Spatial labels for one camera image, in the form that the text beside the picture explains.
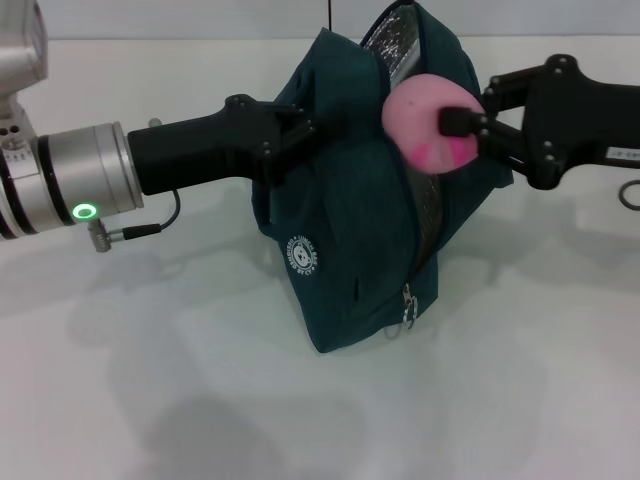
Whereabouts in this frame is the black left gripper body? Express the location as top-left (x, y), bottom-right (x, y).
top-left (127, 94), bottom-right (281, 197)

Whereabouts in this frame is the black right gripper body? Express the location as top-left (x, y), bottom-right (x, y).
top-left (519, 53), bottom-right (640, 190)

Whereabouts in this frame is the pink peach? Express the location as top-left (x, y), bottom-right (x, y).
top-left (381, 74), bottom-right (485, 174)

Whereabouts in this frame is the dark teal lunch bag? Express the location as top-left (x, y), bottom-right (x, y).
top-left (249, 0), bottom-right (516, 356)

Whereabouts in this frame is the left arm cable with connector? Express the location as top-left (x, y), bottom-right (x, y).
top-left (88, 189), bottom-right (181, 254)

